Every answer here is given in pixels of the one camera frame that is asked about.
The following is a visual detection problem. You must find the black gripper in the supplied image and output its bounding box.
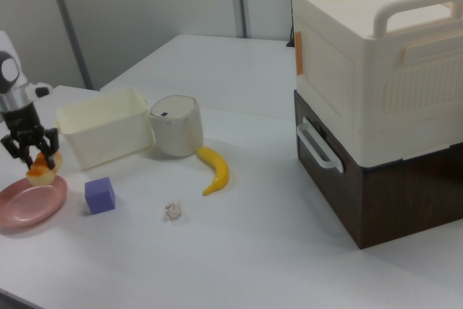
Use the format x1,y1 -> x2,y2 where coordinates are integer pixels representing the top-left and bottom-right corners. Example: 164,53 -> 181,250
0,102 -> 60,172

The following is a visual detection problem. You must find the orange glazed bread roll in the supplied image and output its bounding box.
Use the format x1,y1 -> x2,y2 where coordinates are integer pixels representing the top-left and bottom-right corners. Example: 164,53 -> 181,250
26,152 -> 63,187

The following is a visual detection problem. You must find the pink plate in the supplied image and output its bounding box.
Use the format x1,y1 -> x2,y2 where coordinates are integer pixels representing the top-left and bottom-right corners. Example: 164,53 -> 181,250
0,174 -> 69,229

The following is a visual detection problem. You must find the cream open plastic container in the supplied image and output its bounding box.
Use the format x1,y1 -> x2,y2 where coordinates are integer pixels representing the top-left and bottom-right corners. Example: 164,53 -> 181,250
55,86 -> 155,172

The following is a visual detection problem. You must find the purple cube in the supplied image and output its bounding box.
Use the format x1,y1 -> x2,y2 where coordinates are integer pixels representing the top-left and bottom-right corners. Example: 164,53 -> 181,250
84,177 -> 117,216

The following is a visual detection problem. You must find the white lidded trash bin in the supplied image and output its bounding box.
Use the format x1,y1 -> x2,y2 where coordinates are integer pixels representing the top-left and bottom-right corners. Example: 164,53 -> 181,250
148,94 -> 204,158

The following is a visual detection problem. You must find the small crumpled white ball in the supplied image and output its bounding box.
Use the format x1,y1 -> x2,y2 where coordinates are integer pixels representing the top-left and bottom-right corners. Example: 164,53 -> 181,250
162,199 -> 184,221

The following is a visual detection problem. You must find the yellow banana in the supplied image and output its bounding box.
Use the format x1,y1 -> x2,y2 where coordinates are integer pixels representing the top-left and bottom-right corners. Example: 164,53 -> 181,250
196,145 -> 231,197

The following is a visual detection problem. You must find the orange latch strip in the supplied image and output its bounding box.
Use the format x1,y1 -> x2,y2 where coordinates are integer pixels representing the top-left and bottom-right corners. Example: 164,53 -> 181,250
294,31 -> 305,77

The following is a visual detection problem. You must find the dark brown drawer cabinet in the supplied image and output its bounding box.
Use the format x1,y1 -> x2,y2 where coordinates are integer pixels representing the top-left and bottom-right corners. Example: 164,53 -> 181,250
293,90 -> 463,250

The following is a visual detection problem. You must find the white drawer handle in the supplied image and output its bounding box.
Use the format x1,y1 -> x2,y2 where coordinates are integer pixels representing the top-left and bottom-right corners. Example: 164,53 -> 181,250
295,117 -> 345,173

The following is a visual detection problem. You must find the black hanging cable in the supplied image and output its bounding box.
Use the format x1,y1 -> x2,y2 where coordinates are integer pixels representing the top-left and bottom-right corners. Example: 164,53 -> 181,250
286,0 -> 297,48

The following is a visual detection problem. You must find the cream storage box with handles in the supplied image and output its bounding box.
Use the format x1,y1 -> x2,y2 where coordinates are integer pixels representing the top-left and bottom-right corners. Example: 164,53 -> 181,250
291,0 -> 463,165

